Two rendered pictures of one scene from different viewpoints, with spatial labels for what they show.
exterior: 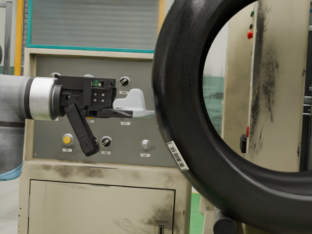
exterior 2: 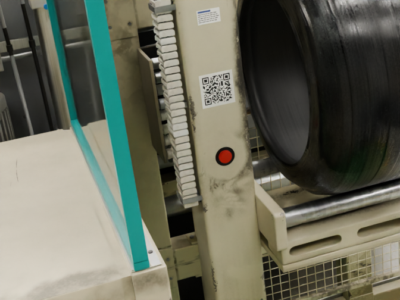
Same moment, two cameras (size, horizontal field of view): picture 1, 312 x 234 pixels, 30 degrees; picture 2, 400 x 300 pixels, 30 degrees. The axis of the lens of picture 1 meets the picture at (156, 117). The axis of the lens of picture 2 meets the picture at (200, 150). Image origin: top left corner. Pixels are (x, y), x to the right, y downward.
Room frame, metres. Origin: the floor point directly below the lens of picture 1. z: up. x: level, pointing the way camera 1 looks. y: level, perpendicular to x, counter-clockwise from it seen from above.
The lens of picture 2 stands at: (2.09, 1.17, 1.74)
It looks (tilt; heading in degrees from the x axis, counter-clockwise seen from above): 23 degrees down; 250
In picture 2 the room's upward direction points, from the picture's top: 8 degrees counter-clockwise
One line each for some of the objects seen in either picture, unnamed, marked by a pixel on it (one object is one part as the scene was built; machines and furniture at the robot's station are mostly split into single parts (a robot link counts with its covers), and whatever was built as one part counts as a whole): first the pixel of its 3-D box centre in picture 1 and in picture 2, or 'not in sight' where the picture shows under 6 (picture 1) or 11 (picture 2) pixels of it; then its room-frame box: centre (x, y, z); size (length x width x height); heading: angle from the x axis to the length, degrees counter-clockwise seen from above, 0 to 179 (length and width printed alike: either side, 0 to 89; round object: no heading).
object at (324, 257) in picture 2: not in sight; (319, 215); (1.26, -0.30, 0.80); 0.37 x 0.36 x 0.02; 84
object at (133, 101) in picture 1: (135, 103); not in sight; (1.18, 0.04, 1.13); 0.09 x 0.03 x 0.06; 84
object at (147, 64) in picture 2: not in sight; (184, 98); (1.43, -0.70, 1.05); 0.20 x 0.15 x 0.30; 174
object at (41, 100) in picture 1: (48, 98); not in sight; (1.22, 0.23, 1.13); 0.10 x 0.05 x 0.09; 174
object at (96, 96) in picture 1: (86, 97); not in sight; (1.21, 0.15, 1.13); 0.12 x 0.08 x 0.09; 84
